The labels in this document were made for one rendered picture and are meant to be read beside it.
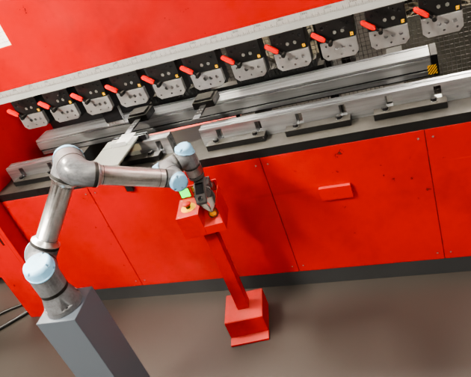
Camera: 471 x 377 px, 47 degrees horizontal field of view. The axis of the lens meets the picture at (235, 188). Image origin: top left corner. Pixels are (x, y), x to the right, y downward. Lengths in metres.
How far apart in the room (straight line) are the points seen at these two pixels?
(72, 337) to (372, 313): 1.39
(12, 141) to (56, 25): 1.04
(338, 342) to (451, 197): 0.85
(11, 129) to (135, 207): 1.00
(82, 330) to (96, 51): 1.25
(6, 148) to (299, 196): 1.78
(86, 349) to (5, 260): 1.32
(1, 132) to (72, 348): 1.56
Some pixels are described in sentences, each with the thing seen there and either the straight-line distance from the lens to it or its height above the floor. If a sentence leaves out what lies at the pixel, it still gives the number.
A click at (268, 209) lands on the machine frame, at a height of 0.53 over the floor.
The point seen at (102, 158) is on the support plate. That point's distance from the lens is 2.72.
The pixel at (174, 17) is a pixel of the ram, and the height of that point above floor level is 1.52.
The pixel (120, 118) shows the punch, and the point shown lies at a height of 1.11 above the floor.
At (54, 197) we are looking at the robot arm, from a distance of 2.18.
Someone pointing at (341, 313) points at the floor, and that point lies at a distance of 2.78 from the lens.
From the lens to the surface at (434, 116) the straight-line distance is 2.36.
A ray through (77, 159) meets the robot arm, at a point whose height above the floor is 1.29.
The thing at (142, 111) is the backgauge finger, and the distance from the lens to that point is 2.98.
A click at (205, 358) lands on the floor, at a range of 2.84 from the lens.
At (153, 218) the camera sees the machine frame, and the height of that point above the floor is 0.57.
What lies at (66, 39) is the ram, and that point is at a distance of 2.67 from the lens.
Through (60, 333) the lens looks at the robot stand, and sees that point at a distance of 2.28.
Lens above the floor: 2.01
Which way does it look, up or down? 31 degrees down
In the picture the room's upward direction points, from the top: 22 degrees counter-clockwise
